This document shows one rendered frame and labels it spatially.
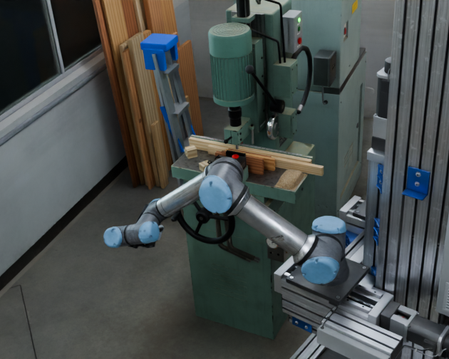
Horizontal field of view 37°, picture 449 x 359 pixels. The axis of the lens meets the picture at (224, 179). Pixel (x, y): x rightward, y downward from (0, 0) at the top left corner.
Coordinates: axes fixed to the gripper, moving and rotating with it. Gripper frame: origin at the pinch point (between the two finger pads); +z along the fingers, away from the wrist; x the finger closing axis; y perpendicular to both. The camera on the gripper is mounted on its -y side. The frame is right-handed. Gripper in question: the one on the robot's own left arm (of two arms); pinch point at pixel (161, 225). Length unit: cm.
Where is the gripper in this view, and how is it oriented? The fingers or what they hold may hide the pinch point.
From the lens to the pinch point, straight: 273.8
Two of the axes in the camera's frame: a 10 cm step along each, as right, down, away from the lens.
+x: 8.9, 2.0, -4.2
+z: 4.3, 0.0, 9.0
